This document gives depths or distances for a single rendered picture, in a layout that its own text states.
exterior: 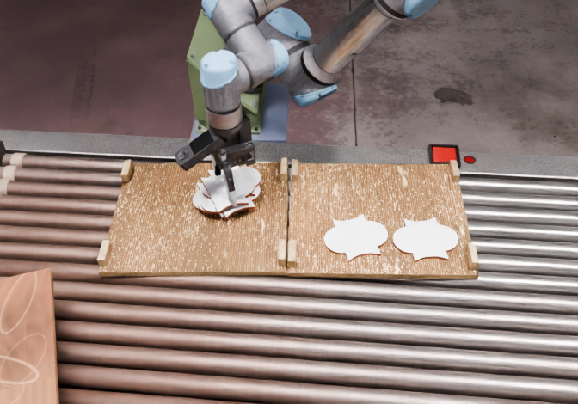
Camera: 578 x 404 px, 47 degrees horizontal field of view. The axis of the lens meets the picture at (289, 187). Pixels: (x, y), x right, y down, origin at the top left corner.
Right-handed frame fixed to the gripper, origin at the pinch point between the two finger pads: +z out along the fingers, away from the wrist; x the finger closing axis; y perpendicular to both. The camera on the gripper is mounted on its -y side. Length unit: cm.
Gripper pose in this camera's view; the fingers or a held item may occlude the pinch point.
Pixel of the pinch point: (224, 190)
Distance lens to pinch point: 154.4
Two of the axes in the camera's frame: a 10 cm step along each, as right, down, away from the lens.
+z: 0.2, 7.2, 7.0
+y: 9.2, -2.9, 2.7
